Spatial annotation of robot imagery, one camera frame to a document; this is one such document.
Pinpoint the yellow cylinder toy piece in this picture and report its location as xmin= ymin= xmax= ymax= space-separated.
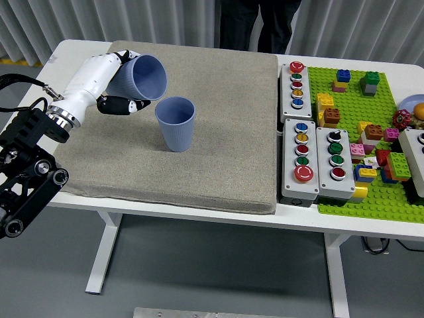
xmin=350 ymin=183 xmax=370 ymax=203

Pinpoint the green studded baseplate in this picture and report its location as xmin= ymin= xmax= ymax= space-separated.
xmin=306 ymin=66 xmax=424 ymax=223

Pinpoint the person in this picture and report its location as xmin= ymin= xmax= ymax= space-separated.
xmin=219 ymin=0 xmax=303 ymax=54

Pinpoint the grey power strip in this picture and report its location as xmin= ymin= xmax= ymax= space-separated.
xmin=361 ymin=235 xmax=390 ymax=255

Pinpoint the grey-brown fabric mat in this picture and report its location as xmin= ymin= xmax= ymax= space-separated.
xmin=54 ymin=40 xmax=278 ymax=215

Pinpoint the red valve handwheel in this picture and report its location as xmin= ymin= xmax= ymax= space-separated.
xmin=392 ymin=109 xmax=412 ymax=131

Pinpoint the white table leg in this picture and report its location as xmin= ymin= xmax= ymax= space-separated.
xmin=85 ymin=211 xmax=123 ymax=295
xmin=323 ymin=233 xmax=351 ymax=318

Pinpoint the grey toy brick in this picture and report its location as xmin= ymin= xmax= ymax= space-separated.
xmin=360 ymin=82 xmax=378 ymax=97

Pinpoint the large green toy brick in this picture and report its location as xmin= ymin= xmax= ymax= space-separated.
xmin=386 ymin=152 xmax=412 ymax=179

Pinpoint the orange toy brick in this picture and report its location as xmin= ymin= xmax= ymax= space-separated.
xmin=384 ymin=164 xmax=411 ymax=183

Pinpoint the white pleated curtain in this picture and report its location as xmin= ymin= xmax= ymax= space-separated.
xmin=0 ymin=0 xmax=424 ymax=67

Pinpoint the grey box with emergency button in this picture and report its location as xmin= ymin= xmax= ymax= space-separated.
xmin=281 ymin=118 xmax=321 ymax=202

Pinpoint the grey five-button control box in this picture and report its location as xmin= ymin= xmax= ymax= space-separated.
xmin=280 ymin=61 xmax=314 ymax=124

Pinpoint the magenta toy brick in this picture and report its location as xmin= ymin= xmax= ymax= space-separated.
xmin=383 ymin=127 xmax=401 ymax=143

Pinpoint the black power cable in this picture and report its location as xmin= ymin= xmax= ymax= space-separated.
xmin=396 ymin=237 xmax=424 ymax=252

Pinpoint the light blue plate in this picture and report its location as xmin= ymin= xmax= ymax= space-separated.
xmin=398 ymin=94 xmax=424 ymax=112

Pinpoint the grey box with selector switch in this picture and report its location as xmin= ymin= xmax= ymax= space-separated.
xmin=315 ymin=126 xmax=357 ymax=200

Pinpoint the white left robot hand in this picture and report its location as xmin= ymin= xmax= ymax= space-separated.
xmin=61 ymin=49 xmax=152 ymax=121

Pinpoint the blue ribbed plastic cup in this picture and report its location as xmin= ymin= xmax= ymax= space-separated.
xmin=154 ymin=96 xmax=197 ymax=153
xmin=106 ymin=54 xmax=168 ymax=102

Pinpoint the brown toy brick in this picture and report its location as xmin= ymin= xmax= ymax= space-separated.
xmin=323 ymin=107 xmax=342 ymax=125
xmin=364 ymin=123 xmax=385 ymax=138

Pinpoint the white control box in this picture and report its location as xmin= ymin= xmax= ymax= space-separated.
xmin=397 ymin=128 xmax=424 ymax=196

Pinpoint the red toy brick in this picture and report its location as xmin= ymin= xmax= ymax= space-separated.
xmin=375 ymin=149 xmax=392 ymax=167

